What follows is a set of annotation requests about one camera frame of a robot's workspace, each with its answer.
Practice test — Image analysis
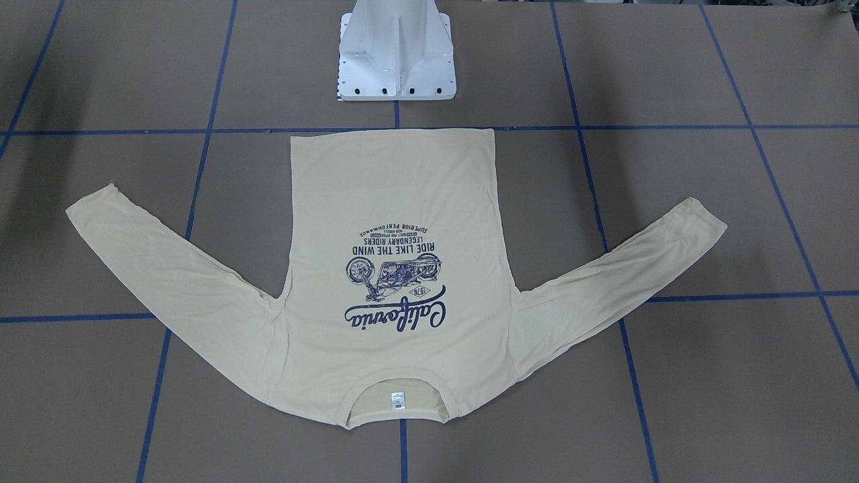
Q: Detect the cream long-sleeve graphic shirt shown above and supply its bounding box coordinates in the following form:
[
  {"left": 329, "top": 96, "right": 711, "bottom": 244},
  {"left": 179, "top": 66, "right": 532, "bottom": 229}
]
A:
[{"left": 66, "top": 129, "right": 727, "bottom": 430}]

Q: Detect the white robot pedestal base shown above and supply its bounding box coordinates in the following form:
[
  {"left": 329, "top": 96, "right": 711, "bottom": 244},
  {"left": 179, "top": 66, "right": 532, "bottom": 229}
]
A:
[{"left": 337, "top": 1, "right": 457, "bottom": 101}]

